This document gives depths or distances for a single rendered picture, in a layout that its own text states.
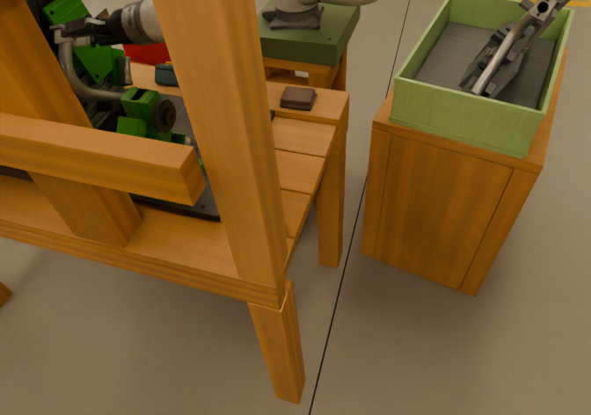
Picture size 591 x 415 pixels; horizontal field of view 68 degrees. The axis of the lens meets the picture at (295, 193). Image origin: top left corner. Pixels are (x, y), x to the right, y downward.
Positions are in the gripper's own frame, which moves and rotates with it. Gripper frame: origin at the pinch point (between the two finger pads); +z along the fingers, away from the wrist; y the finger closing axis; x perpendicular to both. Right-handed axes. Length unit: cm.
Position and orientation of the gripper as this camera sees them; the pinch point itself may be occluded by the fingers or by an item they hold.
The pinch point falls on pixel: (71, 37)
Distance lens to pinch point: 122.7
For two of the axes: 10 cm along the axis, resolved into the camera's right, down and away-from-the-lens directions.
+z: -9.0, -0.2, 4.3
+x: -0.1, 10.0, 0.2
